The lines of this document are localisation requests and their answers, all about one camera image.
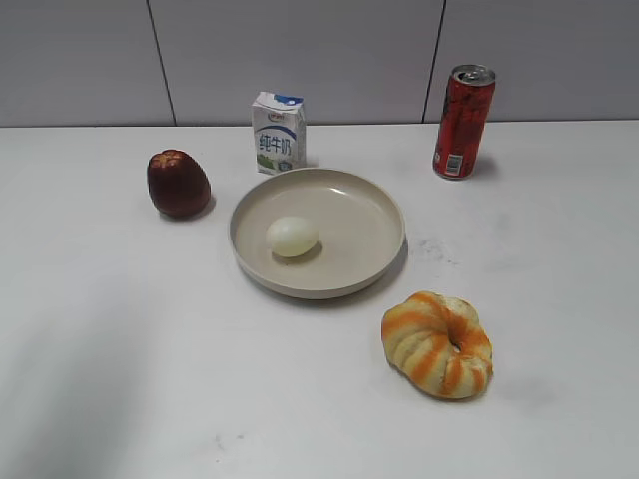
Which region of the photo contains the white egg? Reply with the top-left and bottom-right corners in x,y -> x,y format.
266,217 -> 320,257

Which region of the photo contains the beige round plate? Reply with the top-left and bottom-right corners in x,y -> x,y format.
229,168 -> 407,299

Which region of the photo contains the small white milk carton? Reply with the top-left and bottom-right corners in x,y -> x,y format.
252,92 -> 307,175

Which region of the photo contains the dark red jujube fruit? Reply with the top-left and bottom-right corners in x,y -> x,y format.
147,150 -> 212,219

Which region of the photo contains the red soda can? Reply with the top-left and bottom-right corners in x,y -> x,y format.
432,64 -> 496,180

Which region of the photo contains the orange striped bread ring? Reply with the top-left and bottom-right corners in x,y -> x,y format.
381,290 -> 496,400

